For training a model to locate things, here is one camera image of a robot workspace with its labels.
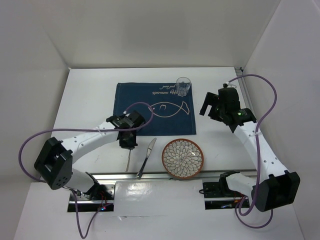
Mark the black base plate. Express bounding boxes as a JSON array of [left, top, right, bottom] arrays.
[[199, 182, 244, 210], [67, 183, 116, 213]]

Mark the silver fork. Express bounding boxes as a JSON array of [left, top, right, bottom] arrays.
[[125, 149, 132, 173]]

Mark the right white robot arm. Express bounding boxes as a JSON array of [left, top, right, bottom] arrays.
[[199, 86, 301, 212]]

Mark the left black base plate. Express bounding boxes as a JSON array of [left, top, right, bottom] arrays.
[[67, 183, 116, 213]]

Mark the clear plastic cup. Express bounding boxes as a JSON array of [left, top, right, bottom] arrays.
[[176, 76, 191, 97]]

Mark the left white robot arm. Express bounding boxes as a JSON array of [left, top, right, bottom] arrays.
[[34, 111, 146, 200]]

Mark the front aluminium rail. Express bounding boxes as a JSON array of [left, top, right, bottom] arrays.
[[39, 169, 276, 182]]

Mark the blue fish placemat cloth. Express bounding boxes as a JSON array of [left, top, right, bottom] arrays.
[[113, 82, 197, 136]]

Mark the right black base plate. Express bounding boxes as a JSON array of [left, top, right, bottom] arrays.
[[199, 182, 244, 210]]

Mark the silver table knife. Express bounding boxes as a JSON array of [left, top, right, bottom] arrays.
[[136, 137, 157, 179]]

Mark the floral patterned ceramic plate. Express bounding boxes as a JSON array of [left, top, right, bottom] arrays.
[[161, 138, 204, 180]]

